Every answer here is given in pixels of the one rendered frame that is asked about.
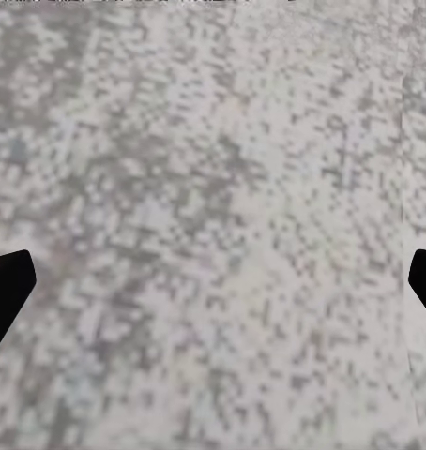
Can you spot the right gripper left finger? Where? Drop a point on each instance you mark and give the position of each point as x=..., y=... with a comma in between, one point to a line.
x=17, y=279

